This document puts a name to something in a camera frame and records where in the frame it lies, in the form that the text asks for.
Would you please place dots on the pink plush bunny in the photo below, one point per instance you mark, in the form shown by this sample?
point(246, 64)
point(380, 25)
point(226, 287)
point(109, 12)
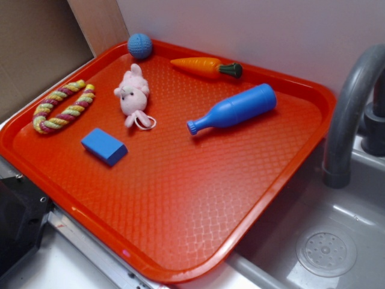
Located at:
point(133, 92)

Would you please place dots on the blue textured ball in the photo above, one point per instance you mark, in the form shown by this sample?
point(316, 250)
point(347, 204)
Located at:
point(140, 46)

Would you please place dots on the orange toy carrot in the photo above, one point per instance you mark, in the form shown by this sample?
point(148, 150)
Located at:
point(208, 67)

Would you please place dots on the grey toy faucet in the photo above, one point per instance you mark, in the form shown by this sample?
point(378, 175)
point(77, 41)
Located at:
point(360, 106)

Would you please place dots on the multicolour rope toy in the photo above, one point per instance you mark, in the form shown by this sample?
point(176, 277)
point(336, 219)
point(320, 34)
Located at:
point(43, 124)

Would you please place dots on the brown cardboard panel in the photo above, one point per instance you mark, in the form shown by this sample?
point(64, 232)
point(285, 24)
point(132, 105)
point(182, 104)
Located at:
point(41, 43)

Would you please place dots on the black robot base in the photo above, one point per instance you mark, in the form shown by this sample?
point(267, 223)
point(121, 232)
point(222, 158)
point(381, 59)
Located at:
point(24, 213)

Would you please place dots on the red plastic tray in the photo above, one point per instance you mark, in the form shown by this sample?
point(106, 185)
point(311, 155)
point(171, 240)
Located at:
point(177, 204)

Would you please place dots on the grey toy sink basin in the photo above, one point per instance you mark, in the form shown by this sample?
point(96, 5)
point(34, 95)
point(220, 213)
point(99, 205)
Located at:
point(313, 236)

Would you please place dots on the blue wooden block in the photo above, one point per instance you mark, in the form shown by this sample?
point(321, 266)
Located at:
point(104, 146)

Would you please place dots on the blue plastic bottle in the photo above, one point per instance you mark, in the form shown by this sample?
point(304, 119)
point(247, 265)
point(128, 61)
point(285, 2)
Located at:
point(236, 109)

